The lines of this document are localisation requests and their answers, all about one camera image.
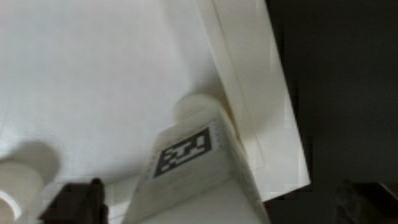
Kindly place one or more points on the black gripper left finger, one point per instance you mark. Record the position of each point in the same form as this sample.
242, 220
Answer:
79, 207

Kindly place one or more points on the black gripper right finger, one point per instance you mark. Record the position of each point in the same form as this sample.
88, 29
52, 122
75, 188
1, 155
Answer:
367, 203

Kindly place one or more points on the white table leg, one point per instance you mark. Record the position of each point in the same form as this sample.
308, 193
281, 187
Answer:
196, 189

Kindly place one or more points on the white square tabletop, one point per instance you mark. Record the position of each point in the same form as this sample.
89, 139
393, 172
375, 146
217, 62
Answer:
116, 66

